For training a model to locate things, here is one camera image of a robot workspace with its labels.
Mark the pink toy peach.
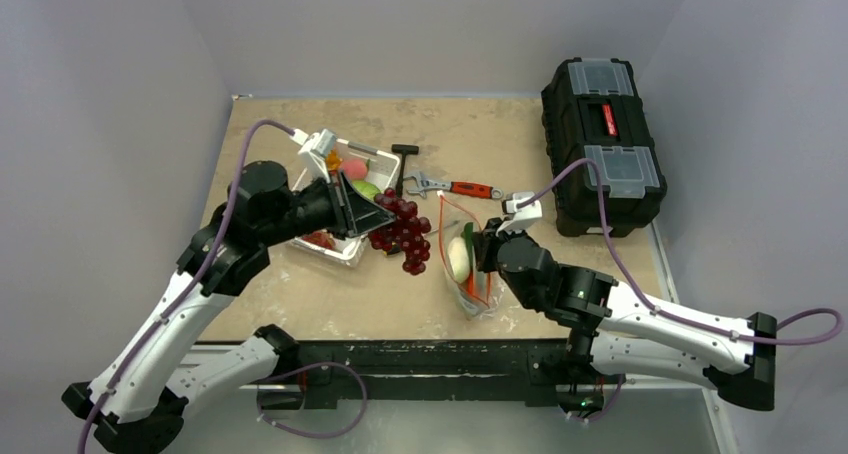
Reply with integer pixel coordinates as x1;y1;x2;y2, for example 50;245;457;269
338;157;369;181

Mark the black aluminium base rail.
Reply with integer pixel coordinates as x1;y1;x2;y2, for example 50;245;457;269
136;336;654;413

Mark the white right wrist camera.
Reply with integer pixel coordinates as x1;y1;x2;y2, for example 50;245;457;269
496;191;543;234

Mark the orange toy carrot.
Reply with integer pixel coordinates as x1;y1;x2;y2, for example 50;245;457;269
462;272;491;307

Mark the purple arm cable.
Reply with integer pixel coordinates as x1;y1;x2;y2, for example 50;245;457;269
76;119;367;454
516;158;845;424

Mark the white plastic basket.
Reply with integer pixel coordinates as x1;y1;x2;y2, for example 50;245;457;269
289;129;400;268

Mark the red handled adjustable wrench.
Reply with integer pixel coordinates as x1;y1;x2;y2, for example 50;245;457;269
403;171;504;200

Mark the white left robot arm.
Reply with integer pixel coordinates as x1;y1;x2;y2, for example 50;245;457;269
62;161;395;453

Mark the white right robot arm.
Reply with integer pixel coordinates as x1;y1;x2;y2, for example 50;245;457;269
471;218;777;412

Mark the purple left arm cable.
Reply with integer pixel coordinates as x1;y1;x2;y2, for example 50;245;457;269
76;119;367;454

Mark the black hammer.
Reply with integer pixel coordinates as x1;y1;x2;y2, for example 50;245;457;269
391;144;420;198

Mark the clear zip top bag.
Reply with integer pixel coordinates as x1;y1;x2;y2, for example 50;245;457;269
437;191;499;320

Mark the white toy radish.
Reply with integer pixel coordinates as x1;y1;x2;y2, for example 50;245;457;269
446;237;471;284

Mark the green toy cucumber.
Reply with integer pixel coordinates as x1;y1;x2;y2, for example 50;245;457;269
461;222;475;265

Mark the purple toy grape bunch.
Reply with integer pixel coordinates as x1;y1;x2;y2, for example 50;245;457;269
368;188;432;276

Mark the green toy cabbage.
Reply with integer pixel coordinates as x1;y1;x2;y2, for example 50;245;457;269
352;180;383;201

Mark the black toolbox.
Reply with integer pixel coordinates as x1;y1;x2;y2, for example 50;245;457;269
541;57;668;237

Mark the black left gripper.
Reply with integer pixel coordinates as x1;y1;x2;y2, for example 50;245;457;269
261;167;396;245

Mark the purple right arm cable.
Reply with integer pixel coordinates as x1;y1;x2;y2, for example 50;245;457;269
516;158;845;424

